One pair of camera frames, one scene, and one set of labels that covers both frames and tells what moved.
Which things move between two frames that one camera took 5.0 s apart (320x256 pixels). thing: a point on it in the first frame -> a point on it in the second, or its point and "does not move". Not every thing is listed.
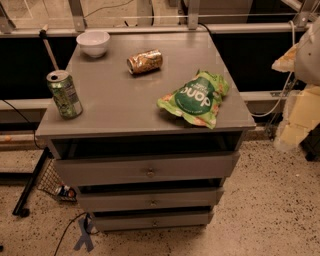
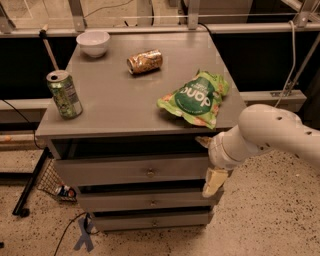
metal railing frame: (8, 28) does not move
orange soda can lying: (145, 61) does not move
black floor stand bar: (19, 208) does not move
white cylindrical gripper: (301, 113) -> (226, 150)
